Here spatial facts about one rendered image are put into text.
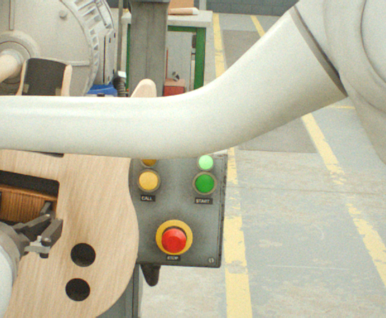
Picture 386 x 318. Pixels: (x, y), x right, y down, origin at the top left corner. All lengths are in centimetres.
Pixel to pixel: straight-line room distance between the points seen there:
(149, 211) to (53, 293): 22
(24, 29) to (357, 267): 287
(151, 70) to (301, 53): 407
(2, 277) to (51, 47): 51
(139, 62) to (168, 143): 401
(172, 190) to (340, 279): 253
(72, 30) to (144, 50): 345
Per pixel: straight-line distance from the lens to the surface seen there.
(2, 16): 137
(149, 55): 480
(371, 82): 55
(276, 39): 78
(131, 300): 166
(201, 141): 80
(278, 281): 377
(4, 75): 125
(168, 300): 352
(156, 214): 138
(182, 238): 137
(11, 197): 126
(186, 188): 137
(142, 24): 479
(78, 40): 136
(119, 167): 122
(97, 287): 128
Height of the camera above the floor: 146
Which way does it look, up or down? 15 degrees down
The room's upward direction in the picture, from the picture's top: 3 degrees clockwise
